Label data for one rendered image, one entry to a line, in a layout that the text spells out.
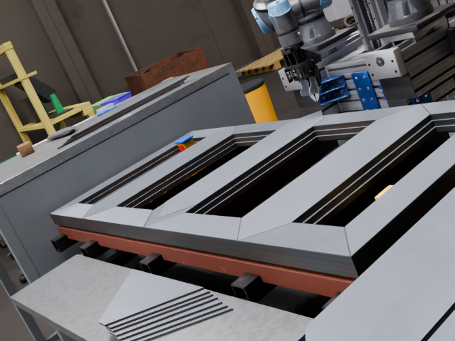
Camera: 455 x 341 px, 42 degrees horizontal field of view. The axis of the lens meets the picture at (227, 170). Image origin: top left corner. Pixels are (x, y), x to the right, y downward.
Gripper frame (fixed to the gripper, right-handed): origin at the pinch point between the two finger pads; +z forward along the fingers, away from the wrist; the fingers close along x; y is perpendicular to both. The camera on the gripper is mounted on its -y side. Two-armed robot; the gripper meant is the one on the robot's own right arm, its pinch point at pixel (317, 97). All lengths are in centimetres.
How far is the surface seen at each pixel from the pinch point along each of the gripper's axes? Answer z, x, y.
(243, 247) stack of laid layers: 7, 30, 85
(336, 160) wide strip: 5, 33, 46
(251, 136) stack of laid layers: 7.0, -27.9, 8.8
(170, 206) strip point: 5, -15, 65
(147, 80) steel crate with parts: 21, -500, -341
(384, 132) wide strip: 5, 39, 31
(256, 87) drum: 33, -193, -190
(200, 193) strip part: 5, -8, 59
